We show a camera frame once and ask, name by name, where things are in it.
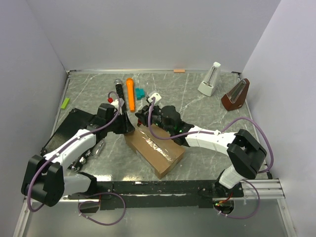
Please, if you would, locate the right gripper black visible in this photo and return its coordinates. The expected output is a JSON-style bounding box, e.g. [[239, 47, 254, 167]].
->
[[135, 104, 173, 135]]

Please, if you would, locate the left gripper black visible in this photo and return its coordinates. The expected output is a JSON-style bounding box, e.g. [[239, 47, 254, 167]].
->
[[106, 111, 134, 134]]

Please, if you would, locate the brown cardboard express box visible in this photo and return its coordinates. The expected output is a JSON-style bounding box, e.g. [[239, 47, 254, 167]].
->
[[124, 125, 186, 179]]

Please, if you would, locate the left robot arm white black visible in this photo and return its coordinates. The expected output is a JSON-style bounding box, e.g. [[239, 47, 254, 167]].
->
[[21, 101, 135, 207]]

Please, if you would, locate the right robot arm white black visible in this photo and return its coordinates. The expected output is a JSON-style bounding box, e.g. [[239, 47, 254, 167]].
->
[[135, 104, 267, 197]]

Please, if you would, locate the teal plastic block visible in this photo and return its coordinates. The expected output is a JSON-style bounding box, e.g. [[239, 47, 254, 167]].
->
[[135, 88, 145, 100]]

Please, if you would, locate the black microphone silver head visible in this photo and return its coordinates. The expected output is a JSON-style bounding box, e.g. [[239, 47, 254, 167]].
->
[[114, 79, 126, 113]]

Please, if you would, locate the black speaker case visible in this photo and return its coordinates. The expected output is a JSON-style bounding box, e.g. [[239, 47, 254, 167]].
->
[[40, 108, 95, 157]]

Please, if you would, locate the orange tape piece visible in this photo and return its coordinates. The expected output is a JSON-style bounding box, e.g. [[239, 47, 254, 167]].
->
[[173, 69, 186, 73]]

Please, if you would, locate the green plastic block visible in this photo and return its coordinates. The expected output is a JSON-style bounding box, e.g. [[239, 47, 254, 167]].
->
[[61, 97, 70, 110]]

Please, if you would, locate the white metronome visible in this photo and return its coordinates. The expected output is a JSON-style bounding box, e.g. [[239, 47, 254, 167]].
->
[[198, 62, 221, 97]]

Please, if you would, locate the brown wooden metronome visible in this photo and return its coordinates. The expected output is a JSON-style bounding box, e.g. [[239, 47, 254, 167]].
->
[[221, 79, 250, 111]]

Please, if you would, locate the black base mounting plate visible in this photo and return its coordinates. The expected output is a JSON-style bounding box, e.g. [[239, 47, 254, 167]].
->
[[68, 180, 244, 210]]

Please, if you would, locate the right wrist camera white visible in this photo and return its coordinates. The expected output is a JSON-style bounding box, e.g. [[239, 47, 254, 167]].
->
[[146, 91, 162, 105]]

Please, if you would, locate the aluminium rail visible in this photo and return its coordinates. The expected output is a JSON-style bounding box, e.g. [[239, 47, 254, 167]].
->
[[242, 179, 285, 199]]

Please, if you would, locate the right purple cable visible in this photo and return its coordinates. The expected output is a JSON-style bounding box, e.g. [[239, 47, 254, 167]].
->
[[147, 97, 275, 219]]

